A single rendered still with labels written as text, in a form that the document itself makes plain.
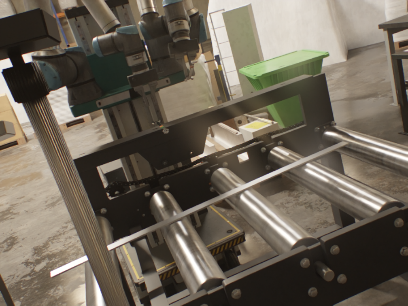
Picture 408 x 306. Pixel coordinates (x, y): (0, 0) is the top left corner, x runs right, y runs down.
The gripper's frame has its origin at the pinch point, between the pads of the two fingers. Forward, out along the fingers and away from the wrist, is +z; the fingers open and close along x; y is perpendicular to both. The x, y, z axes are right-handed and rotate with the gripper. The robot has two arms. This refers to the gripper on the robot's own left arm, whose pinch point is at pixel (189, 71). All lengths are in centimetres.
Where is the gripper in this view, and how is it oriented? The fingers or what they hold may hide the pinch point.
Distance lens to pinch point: 194.6
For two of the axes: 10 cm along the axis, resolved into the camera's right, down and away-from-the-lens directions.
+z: 2.3, 9.6, -1.3
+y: 1.3, -1.7, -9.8
